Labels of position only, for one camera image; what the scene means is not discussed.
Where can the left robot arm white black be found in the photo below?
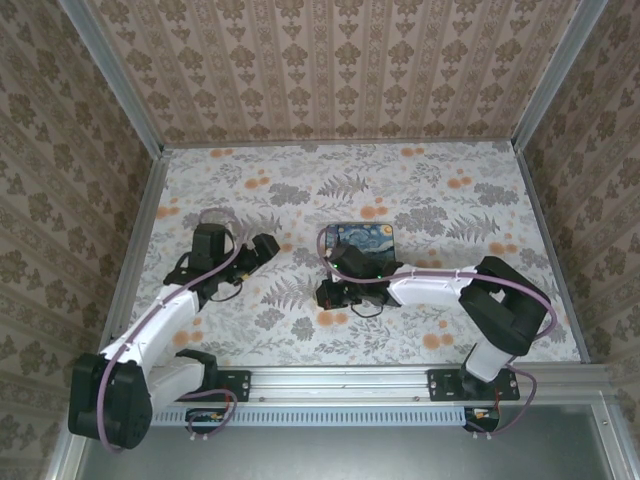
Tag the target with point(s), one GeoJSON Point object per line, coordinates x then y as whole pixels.
{"type": "Point", "coordinates": [150, 325]}

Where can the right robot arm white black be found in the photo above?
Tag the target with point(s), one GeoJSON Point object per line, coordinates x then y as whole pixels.
{"type": "Point", "coordinates": [505, 310]}

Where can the starry night print tin box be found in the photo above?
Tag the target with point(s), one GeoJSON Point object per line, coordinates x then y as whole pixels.
{"type": "Point", "coordinates": [375, 242]}

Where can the black power connector module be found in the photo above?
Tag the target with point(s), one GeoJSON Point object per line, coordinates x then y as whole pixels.
{"type": "Point", "coordinates": [482, 417]}
{"type": "Point", "coordinates": [205, 417]}

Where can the grey metal panel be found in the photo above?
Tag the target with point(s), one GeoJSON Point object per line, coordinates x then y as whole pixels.
{"type": "Point", "coordinates": [350, 452]}

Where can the aluminium table edge rail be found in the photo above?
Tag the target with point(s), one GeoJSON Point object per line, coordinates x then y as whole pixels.
{"type": "Point", "coordinates": [145, 215]}
{"type": "Point", "coordinates": [550, 250]}

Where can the aluminium mounting rail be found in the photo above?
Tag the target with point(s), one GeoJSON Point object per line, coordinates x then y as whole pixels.
{"type": "Point", "coordinates": [340, 382]}

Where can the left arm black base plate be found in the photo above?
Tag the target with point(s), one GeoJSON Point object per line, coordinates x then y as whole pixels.
{"type": "Point", "coordinates": [235, 384]}

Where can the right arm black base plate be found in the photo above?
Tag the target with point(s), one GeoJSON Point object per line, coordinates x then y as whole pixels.
{"type": "Point", "coordinates": [445, 385]}

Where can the aluminium corner post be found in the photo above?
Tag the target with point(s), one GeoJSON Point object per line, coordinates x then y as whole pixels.
{"type": "Point", "coordinates": [115, 75]}
{"type": "Point", "coordinates": [555, 70]}

